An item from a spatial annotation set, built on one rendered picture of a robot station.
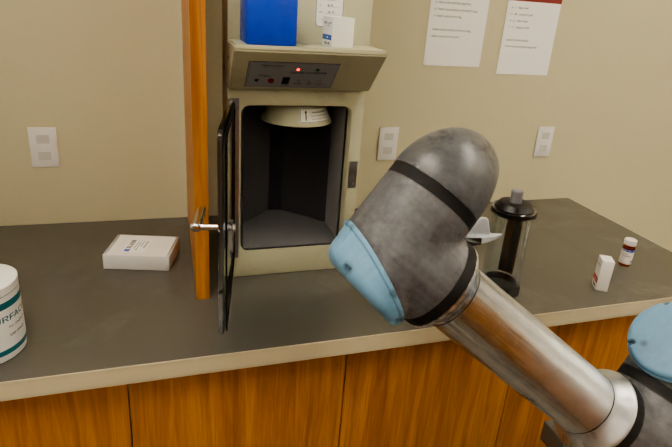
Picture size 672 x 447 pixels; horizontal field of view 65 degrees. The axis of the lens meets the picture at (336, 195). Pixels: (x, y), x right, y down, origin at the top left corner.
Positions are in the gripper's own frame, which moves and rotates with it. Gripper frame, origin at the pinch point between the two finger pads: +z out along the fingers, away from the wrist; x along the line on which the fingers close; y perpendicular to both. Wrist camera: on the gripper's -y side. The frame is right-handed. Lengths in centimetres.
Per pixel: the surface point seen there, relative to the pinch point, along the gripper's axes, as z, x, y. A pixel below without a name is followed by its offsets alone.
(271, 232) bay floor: -34, 39, -11
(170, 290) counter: -62, 34, -17
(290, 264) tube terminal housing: -32.6, 30.1, -16.3
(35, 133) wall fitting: -82, 87, 10
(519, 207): 10.3, -2.9, 3.4
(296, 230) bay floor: -26.8, 37.7, -11.2
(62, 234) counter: -80, 76, -16
